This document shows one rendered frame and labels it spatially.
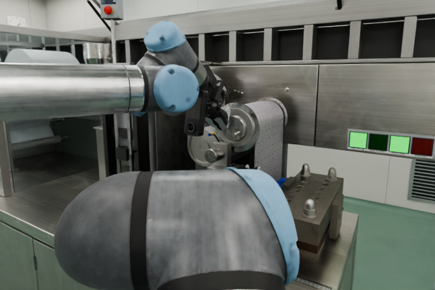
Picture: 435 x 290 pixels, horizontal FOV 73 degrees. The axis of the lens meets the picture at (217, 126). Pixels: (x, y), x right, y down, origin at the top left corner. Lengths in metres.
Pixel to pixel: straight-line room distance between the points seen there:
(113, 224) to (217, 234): 0.09
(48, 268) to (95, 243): 1.03
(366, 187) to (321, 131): 2.53
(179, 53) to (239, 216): 0.42
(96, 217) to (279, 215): 0.16
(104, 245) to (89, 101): 0.22
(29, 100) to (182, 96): 0.20
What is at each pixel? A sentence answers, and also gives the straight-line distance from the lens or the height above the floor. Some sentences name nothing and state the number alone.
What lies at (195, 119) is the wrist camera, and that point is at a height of 1.30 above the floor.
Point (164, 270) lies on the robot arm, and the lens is 0.28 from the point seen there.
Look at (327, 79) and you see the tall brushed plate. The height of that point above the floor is 1.39.
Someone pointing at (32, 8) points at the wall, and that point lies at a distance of 6.80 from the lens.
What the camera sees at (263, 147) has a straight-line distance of 0.92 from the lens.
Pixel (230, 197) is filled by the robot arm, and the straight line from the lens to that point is 0.28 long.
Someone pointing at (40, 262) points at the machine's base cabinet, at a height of 0.73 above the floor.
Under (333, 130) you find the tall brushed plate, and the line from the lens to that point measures 1.13.
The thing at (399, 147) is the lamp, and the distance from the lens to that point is 1.11.
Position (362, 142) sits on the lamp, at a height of 1.18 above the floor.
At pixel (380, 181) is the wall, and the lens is 3.60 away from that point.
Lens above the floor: 1.41
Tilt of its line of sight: 10 degrees down
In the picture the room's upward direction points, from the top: straight up
